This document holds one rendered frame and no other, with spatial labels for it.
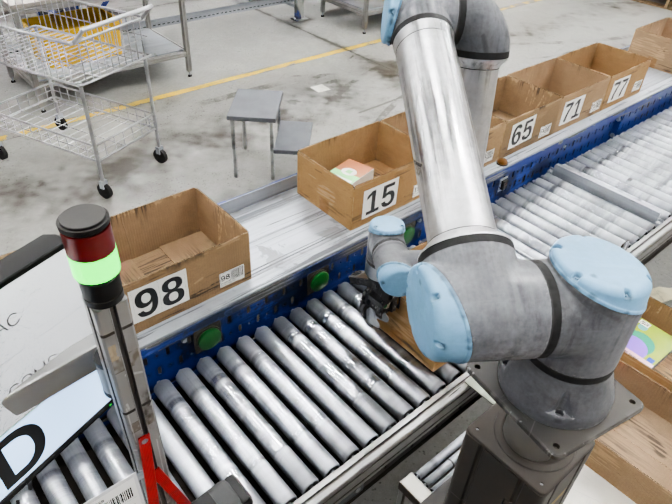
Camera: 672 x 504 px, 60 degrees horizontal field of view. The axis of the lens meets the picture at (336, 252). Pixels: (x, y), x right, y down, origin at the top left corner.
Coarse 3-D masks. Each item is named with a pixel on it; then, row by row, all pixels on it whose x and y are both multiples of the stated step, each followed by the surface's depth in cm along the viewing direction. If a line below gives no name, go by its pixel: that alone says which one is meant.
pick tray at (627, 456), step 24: (624, 384) 159; (648, 384) 153; (648, 408) 156; (624, 432) 149; (648, 432) 150; (600, 456) 138; (624, 456) 144; (648, 456) 144; (624, 480) 135; (648, 480) 130
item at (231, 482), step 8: (224, 480) 100; (232, 480) 99; (216, 488) 98; (224, 488) 98; (232, 488) 98; (240, 488) 98; (200, 496) 97; (208, 496) 97; (216, 496) 97; (224, 496) 97; (232, 496) 97; (240, 496) 97; (248, 496) 97
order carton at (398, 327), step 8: (416, 248) 181; (400, 304) 163; (392, 312) 168; (400, 312) 164; (392, 320) 169; (400, 320) 166; (408, 320) 163; (384, 328) 174; (392, 328) 171; (400, 328) 168; (408, 328) 164; (392, 336) 173; (400, 336) 169; (408, 336) 166; (400, 344) 171; (408, 344) 168; (416, 344) 164; (416, 352) 166; (424, 360) 164; (432, 368) 163
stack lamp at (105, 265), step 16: (64, 240) 59; (80, 240) 59; (96, 240) 59; (112, 240) 62; (80, 256) 60; (96, 256) 60; (112, 256) 62; (80, 272) 61; (96, 272) 61; (112, 272) 63
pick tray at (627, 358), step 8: (648, 304) 179; (656, 304) 177; (664, 304) 175; (648, 312) 180; (656, 312) 178; (664, 312) 176; (648, 320) 181; (656, 320) 179; (664, 320) 177; (664, 328) 178; (624, 352) 159; (624, 360) 160; (632, 360) 158; (664, 360) 169; (640, 368) 157; (648, 368) 155; (656, 368) 167; (664, 368) 167; (648, 376) 156; (656, 376) 154; (664, 376) 153; (664, 384) 154
